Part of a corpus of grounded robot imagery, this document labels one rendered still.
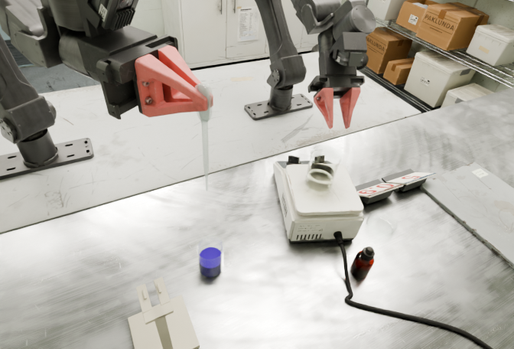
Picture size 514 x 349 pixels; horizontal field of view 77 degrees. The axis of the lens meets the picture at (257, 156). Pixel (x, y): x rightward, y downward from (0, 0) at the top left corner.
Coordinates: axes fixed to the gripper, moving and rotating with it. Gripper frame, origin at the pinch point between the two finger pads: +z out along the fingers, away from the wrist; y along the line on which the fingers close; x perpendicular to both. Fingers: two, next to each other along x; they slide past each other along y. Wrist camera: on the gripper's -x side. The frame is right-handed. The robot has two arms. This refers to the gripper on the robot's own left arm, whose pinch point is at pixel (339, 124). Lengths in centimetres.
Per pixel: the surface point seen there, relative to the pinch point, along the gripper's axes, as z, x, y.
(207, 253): 23.1, -5.5, -26.7
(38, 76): -101, 217, -167
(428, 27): -111, 141, 135
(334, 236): 21.7, -4.1, -4.3
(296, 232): 20.5, -4.6, -11.4
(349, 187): 13.2, -4.8, -0.9
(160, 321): 28.4, -20.7, -31.9
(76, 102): -14, 29, -62
